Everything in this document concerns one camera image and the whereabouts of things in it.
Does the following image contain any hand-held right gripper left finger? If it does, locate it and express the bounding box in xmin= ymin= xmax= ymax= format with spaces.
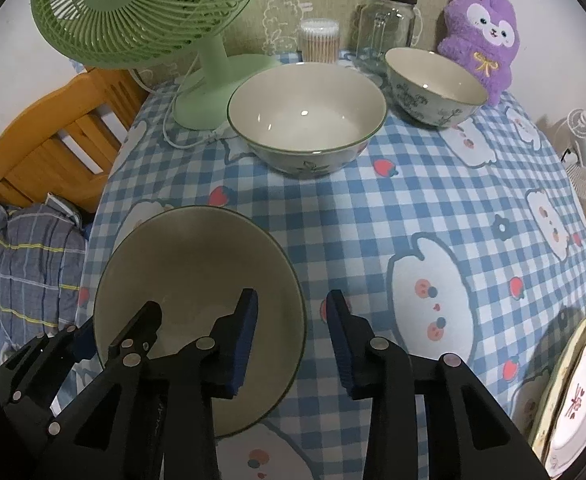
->
xmin=36 ymin=288 xmax=259 ymax=480

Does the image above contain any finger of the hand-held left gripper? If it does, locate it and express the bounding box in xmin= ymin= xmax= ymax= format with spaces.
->
xmin=0 ymin=319 xmax=98 ymax=413
xmin=38 ymin=301 xmax=163 ymax=441

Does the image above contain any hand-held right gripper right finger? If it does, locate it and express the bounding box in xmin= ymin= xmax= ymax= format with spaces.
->
xmin=324 ymin=289 xmax=551 ymax=480

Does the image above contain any white bowl with green rim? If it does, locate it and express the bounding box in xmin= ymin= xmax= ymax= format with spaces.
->
xmin=384 ymin=47 xmax=488 ymax=129
xmin=226 ymin=61 xmax=388 ymax=179
xmin=93 ymin=205 xmax=308 ymax=438

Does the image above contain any yellow floral plate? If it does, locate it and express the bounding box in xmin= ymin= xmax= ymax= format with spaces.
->
xmin=527 ymin=315 xmax=586 ymax=461

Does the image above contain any pink-rimmed plate with red character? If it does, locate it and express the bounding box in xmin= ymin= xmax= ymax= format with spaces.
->
xmin=543 ymin=330 xmax=586 ymax=478

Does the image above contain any grey plaid pillow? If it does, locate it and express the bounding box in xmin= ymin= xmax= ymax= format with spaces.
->
xmin=0 ymin=202 xmax=89 ymax=356

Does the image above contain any blue checkered tablecloth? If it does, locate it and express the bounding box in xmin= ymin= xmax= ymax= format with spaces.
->
xmin=70 ymin=50 xmax=586 ymax=480

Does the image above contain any cotton swab container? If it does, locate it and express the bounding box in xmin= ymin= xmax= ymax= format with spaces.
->
xmin=299 ymin=17 xmax=341 ymax=64

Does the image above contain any purple plush bunny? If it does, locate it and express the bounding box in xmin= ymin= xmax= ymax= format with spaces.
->
xmin=437 ymin=0 xmax=521 ymax=107

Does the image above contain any glass jar with black lid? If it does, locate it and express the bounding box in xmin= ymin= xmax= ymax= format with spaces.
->
xmin=355 ymin=0 xmax=419 ymax=61

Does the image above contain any green desk fan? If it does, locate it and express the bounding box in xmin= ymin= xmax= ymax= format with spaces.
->
xmin=30 ymin=0 xmax=281 ymax=131

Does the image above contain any white fan power cable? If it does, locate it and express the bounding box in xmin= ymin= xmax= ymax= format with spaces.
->
xmin=160 ymin=52 xmax=239 ymax=151

